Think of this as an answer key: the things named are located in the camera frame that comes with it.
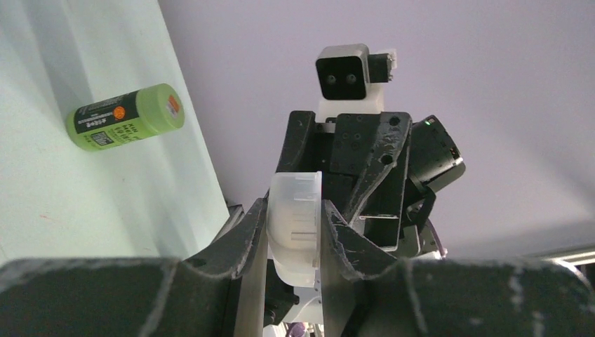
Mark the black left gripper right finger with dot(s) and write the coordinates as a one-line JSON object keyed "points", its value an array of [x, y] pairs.
{"points": [[368, 292]]}

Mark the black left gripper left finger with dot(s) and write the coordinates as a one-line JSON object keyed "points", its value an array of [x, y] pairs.
{"points": [[220, 291]]}

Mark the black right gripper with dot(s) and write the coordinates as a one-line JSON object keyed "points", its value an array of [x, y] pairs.
{"points": [[370, 151]]}

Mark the green pill bottle black label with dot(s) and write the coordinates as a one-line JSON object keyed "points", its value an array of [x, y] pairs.
{"points": [[126, 118]]}

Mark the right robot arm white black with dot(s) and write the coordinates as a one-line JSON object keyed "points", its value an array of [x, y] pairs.
{"points": [[434, 162]]}

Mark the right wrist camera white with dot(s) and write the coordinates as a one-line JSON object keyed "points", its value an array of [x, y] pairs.
{"points": [[351, 79]]}

